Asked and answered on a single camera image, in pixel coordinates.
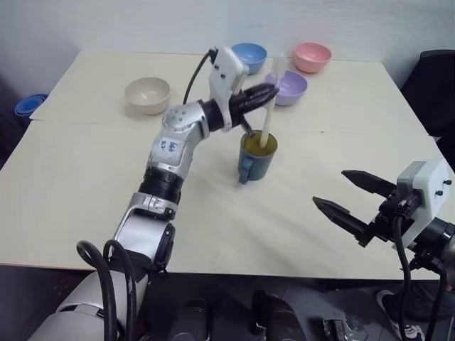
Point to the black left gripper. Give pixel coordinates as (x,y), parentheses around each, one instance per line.
(237,108)

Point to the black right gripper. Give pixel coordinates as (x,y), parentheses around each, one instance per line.
(385,216)

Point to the cream stirring stick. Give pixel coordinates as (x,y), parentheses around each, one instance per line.
(268,120)

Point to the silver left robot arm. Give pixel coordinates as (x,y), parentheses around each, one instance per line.
(170,142)

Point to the blue mug with yellow inside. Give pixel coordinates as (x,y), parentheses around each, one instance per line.
(259,167)

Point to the purple bowl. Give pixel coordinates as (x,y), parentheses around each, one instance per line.
(291,89)

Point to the blue bowl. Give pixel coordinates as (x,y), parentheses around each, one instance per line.
(250,58)

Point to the pink bowl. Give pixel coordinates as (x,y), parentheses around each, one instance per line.
(313,58)

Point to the beige bowl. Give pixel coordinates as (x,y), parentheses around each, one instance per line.
(147,97)

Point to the black and white shoe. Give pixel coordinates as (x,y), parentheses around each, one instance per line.
(391,305)

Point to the black chair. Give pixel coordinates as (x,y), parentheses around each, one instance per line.
(433,92)

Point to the dark rounded shape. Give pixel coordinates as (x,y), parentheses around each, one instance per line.
(273,314)
(193,321)

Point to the stack of blue bowls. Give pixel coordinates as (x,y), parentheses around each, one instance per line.
(30,104)

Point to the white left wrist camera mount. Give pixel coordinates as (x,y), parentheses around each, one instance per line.
(225,71)

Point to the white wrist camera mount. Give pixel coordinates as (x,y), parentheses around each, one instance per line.
(426,192)
(225,71)

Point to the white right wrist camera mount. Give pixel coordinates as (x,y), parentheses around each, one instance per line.
(426,192)

